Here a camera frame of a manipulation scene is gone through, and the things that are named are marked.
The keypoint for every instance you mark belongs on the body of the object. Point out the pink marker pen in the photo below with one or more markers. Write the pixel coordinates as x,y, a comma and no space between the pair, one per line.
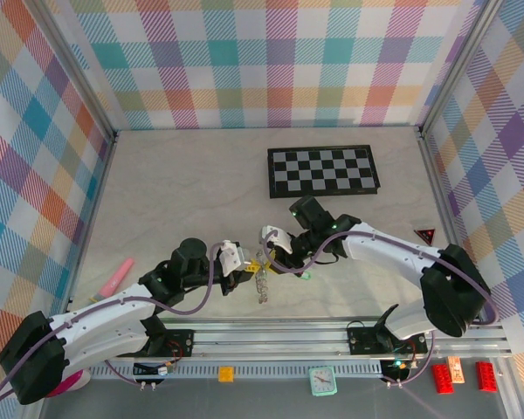
118,275

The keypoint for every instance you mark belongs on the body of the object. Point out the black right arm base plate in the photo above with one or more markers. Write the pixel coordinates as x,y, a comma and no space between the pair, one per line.
362,340

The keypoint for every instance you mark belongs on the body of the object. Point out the orange toy brick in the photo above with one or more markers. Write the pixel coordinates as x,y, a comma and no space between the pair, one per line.
226,375

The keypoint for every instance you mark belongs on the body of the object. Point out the mint green clock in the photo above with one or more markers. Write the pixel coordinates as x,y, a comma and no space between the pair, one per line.
322,380

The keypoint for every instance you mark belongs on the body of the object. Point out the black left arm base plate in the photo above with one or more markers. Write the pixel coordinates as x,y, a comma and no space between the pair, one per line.
181,342

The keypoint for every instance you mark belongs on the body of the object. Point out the small black controller board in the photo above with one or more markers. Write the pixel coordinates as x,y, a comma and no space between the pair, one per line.
155,370
397,368

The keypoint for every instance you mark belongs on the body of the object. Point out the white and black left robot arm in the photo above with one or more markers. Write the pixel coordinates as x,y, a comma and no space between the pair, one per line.
100,312

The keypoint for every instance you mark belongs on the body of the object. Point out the black and red triangle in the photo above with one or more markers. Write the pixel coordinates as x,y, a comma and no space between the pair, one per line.
425,235

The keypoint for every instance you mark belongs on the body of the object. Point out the aluminium mounting rail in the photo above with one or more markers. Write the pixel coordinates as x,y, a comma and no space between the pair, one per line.
266,338

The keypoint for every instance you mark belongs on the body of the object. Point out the black and grey chessboard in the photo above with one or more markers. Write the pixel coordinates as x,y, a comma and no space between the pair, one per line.
323,170

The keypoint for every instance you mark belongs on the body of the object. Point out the red toy brick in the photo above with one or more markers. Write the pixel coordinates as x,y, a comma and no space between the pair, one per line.
487,376
443,379

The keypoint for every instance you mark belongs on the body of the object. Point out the key with green tag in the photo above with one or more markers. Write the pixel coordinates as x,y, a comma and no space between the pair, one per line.
301,275

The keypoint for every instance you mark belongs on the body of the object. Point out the peach wooden block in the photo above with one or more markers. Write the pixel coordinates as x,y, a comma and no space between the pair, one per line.
455,370

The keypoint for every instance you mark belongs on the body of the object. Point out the aluminium frame post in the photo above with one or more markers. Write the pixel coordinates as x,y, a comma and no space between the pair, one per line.
458,70
74,74

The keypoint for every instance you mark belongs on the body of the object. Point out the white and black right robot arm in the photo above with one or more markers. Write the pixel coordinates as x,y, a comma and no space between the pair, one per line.
388,257

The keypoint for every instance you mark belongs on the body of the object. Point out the aluminium frame beam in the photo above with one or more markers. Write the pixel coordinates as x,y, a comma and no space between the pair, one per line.
446,209
97,196

